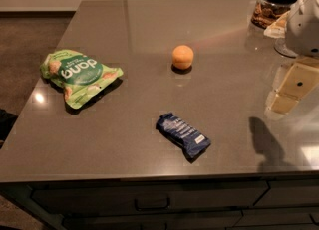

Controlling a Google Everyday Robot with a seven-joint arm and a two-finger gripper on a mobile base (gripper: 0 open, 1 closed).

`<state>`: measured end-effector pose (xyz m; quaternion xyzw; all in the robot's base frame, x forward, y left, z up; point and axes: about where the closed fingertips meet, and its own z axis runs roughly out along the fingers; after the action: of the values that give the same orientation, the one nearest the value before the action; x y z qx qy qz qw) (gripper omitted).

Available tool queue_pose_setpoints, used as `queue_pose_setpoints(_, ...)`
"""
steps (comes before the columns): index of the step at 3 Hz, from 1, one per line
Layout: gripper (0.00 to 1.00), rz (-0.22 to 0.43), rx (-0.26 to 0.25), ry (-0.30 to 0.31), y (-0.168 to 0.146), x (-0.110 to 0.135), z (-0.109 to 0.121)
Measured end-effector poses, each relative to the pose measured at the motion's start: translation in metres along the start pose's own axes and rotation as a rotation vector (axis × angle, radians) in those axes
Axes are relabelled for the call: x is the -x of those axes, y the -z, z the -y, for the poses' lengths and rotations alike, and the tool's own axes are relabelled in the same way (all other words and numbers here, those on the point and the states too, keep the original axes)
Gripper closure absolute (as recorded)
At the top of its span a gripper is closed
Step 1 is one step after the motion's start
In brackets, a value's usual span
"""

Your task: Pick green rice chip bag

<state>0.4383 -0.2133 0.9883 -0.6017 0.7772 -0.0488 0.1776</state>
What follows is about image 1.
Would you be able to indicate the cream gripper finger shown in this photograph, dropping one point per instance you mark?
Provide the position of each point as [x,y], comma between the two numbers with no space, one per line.
[292,83]

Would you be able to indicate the green rice chip bag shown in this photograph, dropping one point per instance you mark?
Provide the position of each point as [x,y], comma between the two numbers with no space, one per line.
[80,76]

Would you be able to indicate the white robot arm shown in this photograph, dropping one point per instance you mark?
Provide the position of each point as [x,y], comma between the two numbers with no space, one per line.
[301,42]

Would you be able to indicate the clear plastic cup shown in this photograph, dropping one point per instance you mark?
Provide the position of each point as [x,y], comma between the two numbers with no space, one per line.
[281,48]

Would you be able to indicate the glass jar with black lid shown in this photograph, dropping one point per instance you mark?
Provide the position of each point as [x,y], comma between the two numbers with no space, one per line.
[268,11]

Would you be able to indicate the orange fruit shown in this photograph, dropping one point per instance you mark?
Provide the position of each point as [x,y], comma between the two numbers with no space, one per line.
[182,57]

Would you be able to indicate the blue snack bar wrapper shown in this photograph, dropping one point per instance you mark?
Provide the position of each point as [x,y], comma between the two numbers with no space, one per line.
[192,142]

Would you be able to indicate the dark object at left edge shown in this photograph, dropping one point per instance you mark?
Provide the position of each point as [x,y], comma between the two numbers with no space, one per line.
[7,121]

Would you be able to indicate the grey drawer with black handle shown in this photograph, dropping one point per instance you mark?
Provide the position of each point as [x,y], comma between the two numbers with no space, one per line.
[120,200]

